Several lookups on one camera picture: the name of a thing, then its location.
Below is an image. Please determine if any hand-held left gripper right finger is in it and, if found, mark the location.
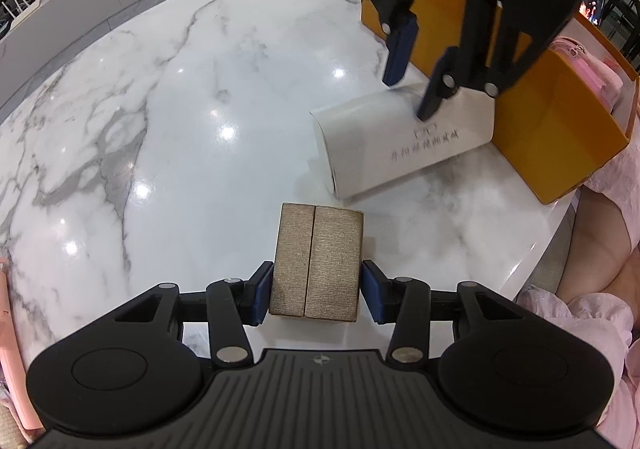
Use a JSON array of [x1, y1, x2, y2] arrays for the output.
[[361, 260, 526, 369]]

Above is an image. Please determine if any smartphone with lit screen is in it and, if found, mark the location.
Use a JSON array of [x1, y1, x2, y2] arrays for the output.
[[579, 0, 607, 26]]

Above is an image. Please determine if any pink zip pouch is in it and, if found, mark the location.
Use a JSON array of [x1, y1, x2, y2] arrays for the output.
[[549, 35, 625, 116]]

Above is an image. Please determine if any person's leg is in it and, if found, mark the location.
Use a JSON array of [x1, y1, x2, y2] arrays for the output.
[[557, 189, 640, 302]]

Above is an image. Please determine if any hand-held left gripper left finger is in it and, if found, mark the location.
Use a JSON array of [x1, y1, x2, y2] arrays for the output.
[[114, 261, 275, 370]]

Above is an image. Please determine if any orange storage box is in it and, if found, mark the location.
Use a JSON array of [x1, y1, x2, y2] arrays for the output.
[[360, 0, 640, 206]]

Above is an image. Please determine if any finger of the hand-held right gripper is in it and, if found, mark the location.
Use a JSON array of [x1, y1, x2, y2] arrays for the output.
[[361, 0, 431, 87], [416, 0, 551, 122]]

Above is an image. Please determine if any pink cloth item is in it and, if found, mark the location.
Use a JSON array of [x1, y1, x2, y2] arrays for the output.
[[0, 254, 46, 435]]

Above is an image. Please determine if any white router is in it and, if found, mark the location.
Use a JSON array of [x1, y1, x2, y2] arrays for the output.
[[0, 0, 41, 24]]

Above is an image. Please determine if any small brown cardboard box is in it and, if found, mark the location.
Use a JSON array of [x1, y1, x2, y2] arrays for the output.
[[268, 202, 365, 324]]

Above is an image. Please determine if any person in pink clothes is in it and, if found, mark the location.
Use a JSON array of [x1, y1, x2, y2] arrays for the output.
[[517, 129, 640, 449]]

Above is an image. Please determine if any long white box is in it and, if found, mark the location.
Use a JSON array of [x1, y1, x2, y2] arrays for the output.
[[311, 81, 496, 200]]

